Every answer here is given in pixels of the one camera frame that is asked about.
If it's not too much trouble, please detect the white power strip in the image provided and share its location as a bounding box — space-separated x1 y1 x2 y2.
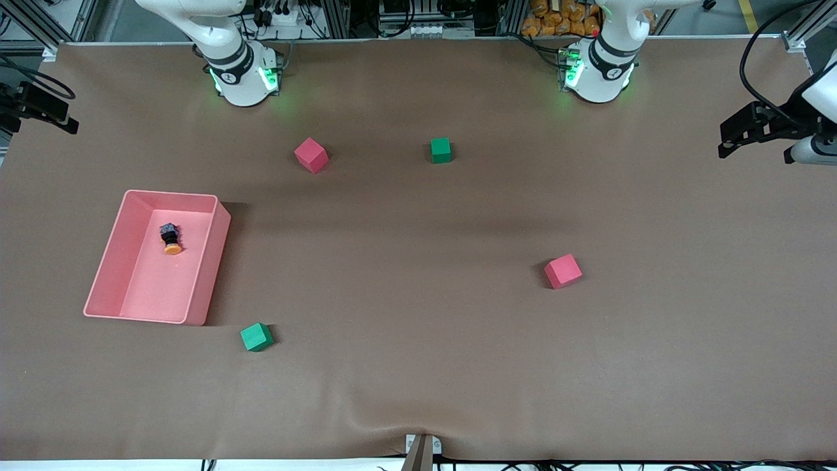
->
258 5 308 28

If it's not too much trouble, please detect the red foam cube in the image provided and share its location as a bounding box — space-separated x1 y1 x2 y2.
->
544 254 583 290
294 137 330 175

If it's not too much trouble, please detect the orange-capped push button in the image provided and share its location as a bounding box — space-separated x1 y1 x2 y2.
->
159 223 183 256

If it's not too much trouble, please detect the brown table mat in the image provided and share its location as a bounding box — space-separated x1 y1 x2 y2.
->
0 36 837 462

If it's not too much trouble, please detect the pink plastic bin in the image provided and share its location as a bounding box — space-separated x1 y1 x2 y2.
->
83 190 231 326

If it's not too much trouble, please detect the orange packet pile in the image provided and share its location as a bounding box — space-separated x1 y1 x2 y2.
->
521 0 602 37

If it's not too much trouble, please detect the camera mount post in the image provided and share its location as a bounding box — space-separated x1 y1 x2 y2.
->
402 434 443 471

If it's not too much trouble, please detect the aluminium frame profile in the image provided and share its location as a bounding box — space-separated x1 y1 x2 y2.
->
781 0 837 53
0 0 99 63

